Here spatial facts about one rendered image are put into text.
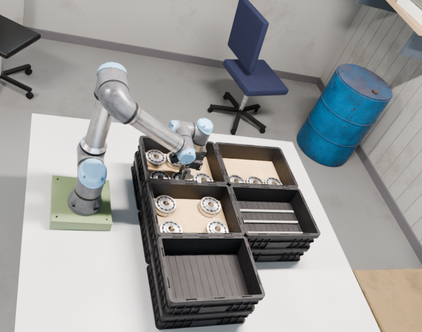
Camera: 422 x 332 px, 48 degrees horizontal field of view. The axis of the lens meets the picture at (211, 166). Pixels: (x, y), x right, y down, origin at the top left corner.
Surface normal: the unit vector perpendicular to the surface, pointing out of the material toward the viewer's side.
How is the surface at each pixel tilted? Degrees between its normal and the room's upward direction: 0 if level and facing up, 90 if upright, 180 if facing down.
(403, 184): 90
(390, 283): 0
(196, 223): 0
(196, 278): 0
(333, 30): 90
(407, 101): 90
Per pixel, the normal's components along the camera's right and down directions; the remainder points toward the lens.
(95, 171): 0.37, -0.57
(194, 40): 0.20, 0.72
